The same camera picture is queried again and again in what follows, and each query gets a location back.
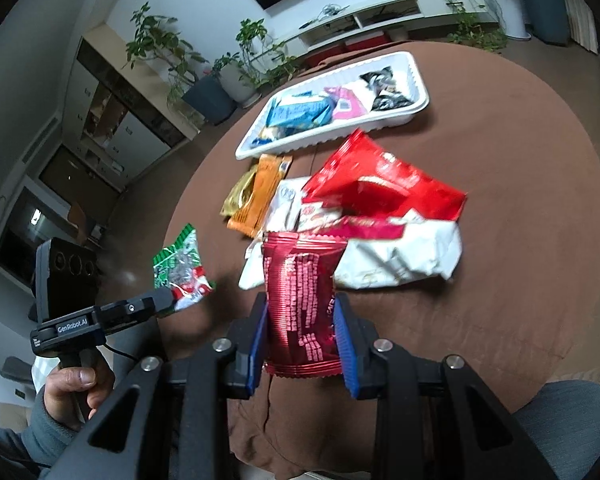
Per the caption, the green white candy packet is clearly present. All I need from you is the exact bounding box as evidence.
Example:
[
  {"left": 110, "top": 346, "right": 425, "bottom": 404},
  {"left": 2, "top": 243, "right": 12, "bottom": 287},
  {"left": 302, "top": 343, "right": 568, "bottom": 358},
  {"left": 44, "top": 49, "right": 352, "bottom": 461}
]
[{"left": 152, "top": 223, "right": 214, "bottom": 312}]

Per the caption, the dark red foil snack packet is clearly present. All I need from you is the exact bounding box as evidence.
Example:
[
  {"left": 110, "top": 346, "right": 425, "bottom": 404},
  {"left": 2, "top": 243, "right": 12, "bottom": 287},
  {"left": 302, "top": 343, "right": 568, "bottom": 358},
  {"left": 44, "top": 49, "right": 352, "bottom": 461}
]
[{"left": 262, "top": 232, "right": 347, "bottom": 379}]

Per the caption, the large red snack bag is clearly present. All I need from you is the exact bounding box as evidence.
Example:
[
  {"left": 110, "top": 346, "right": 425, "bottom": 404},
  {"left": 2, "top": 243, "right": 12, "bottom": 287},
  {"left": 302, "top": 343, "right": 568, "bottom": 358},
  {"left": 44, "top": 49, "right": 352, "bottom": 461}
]
[{"left": 302, "top": 129, "right": 467, "bottom": 221}]

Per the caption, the black popcorn snack packet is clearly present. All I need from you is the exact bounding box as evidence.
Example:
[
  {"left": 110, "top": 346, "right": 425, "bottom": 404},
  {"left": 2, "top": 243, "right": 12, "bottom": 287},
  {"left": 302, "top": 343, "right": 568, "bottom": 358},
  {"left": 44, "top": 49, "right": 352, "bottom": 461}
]
[{"left": 360, "top": 66, "right": 413, "bottom": 112}]

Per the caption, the blue yellow cake snack packet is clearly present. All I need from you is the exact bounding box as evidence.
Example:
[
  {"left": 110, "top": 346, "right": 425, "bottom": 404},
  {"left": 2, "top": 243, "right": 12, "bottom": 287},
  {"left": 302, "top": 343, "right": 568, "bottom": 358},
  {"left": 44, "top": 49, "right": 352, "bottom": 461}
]
[{"left": 250, "top": 127, "right": 286, "bottom": 148}]

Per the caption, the grey sleeve left forearm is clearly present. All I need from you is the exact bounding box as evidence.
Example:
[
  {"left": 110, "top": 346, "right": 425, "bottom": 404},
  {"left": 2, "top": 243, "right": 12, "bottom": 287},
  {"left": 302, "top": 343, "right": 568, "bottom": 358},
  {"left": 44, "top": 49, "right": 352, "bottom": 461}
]
[{"left": 0, "top": 388, "right": 80, "bottom": 479}]

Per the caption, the person's left hand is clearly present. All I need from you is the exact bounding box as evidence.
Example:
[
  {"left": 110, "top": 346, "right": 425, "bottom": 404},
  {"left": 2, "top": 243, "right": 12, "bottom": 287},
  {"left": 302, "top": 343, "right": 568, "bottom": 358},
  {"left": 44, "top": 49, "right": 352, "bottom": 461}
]
[{"left": 43, "top": 356, "right": 114, "bottom": 431}]

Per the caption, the orange snack packet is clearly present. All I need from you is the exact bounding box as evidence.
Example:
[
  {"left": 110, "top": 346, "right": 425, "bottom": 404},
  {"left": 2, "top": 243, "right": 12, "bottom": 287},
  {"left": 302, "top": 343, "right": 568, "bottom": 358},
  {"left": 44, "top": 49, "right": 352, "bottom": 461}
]
[{"left": 227, "top": 154, "right": 292, "bottom": 238}]

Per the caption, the gold snack packet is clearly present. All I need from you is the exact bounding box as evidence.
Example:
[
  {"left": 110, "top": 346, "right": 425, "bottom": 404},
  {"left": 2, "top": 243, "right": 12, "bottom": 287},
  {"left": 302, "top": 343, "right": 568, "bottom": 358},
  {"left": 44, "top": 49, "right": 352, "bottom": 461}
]
[{"left": 220, "top": 165, "right": 258, "bottom": 217}]

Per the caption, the white crumpled snack bag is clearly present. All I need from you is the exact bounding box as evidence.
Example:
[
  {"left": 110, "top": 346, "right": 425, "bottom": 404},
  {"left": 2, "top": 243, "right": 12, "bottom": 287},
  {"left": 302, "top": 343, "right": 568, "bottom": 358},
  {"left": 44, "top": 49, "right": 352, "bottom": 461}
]
[{"left": 237, "top": 206, "right": 464, "bottom": 292}]

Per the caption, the wooden display cabinet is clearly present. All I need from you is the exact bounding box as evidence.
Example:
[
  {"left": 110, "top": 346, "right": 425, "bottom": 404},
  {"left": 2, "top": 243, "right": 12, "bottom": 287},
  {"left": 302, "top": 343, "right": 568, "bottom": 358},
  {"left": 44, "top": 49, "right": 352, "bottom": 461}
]
[{"left": 61, "top": 24, "right": 204, "bottom": 191}]

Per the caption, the white snack packet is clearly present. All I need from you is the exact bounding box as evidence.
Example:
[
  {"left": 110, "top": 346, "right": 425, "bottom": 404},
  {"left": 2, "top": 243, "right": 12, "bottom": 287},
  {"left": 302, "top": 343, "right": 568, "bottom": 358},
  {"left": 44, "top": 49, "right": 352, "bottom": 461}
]
[{"left": 263, "top": 177, "right": 310, "bottom": 232}]

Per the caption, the small red white packet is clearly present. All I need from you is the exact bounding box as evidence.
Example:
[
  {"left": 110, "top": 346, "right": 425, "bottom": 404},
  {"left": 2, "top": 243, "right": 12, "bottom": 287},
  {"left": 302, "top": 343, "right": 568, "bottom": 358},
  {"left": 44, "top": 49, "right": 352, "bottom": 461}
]
[{"left": 298, "top": 202, "right": 342, "bottom": 232}]

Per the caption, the potted plant dark pot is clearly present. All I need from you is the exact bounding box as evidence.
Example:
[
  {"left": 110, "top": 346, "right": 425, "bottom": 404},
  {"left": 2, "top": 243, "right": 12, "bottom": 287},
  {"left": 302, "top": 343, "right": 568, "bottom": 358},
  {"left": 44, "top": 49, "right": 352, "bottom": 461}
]
[{"left": 125, "top": 2, "right": 237, "bottom": 128}]

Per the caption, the light blue snack packet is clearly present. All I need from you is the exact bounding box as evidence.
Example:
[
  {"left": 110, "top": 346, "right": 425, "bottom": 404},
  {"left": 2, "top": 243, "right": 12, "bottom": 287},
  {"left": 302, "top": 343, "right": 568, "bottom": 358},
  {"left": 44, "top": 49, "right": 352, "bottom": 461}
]
[{"left": 266, "top": 92, "right": 335, "bottom": 131}]

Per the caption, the potted plant white pot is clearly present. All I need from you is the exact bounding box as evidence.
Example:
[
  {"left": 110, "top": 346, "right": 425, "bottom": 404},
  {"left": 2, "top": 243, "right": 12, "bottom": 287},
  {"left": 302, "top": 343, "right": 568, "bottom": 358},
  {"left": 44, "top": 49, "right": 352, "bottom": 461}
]
[{"left": 211, "top": 18, "right": 300, "bottom": 108}]

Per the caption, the pink snack packet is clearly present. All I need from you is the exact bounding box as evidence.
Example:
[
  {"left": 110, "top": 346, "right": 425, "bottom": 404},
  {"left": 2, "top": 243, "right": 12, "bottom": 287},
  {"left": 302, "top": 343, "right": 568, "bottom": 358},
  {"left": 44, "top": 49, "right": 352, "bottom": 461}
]
[{"left": 324, "top": 86, "right": 367, "bottom": 120}]

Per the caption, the white plastic tray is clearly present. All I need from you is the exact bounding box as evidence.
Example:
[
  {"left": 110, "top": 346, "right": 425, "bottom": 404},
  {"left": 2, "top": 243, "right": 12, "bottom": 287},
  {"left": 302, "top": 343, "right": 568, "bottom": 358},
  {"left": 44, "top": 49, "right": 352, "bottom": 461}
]
[{"left": 235, "top": 51, "right": 430, "bottom": 160}]

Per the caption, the red storage box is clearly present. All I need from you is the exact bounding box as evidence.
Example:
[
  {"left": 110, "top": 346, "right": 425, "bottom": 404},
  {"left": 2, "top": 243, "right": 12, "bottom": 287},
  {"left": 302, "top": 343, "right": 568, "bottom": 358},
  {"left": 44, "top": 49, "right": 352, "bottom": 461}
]
[
  {"left": 344, "top": 30, "right": 389, "bottom": 52},
  {"left": 303, "top": 44, "right": 347, "bottom": 68}
]

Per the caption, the white TV console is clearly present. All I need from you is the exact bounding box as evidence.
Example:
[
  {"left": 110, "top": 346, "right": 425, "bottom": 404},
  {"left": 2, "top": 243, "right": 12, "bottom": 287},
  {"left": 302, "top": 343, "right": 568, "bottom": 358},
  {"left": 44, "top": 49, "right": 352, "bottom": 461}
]
[{"left": 275, "top": 0, "right": 498, "bottom": 56}]

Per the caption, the tall plant dark blue pot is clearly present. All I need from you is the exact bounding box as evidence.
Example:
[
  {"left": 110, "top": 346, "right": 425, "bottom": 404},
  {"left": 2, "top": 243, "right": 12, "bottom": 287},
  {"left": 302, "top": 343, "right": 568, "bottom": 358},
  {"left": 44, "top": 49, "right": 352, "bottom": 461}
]
[{"left": 524, "top": 0, "right": 570, "bottom": 46}]

